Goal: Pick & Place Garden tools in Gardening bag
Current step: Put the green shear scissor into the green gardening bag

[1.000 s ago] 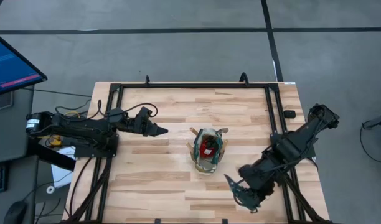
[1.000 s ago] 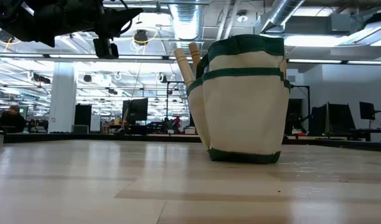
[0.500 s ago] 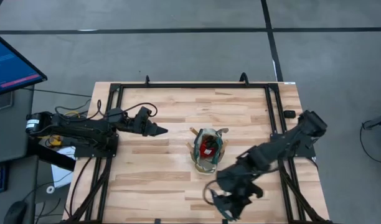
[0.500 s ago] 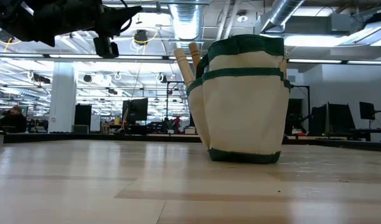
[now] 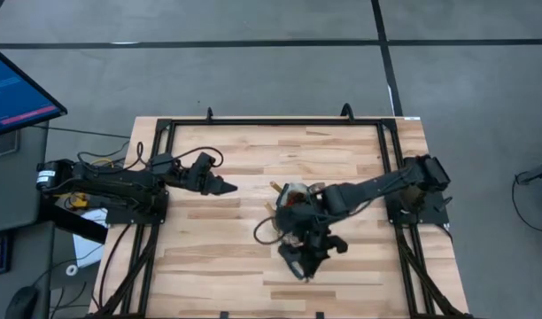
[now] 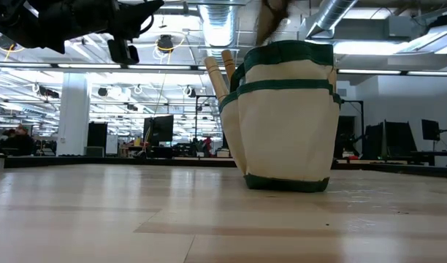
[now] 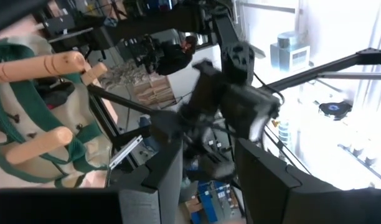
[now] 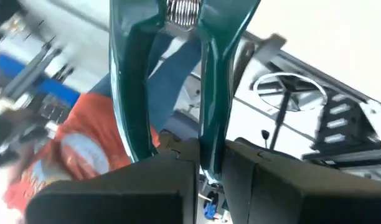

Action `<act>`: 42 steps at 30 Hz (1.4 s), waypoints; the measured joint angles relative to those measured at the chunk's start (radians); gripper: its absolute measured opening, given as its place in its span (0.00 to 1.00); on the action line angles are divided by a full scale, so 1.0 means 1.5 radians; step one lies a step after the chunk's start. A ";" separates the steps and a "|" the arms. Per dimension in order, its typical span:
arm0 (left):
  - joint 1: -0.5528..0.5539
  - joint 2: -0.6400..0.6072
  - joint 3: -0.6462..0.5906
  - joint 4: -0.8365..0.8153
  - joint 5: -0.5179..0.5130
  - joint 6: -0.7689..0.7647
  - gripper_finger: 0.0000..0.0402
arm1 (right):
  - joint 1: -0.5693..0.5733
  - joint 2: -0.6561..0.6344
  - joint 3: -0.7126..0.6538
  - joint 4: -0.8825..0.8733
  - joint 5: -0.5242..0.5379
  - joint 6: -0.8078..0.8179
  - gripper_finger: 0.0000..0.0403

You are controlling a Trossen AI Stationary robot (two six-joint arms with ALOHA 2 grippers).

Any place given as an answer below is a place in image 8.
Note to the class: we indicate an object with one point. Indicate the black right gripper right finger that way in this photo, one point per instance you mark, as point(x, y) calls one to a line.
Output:
point(302, 199)

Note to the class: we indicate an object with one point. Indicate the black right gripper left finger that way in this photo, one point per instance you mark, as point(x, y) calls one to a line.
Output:
point(131, 193)

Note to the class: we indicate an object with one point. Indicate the person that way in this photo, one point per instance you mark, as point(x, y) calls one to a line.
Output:
point(91, 130)

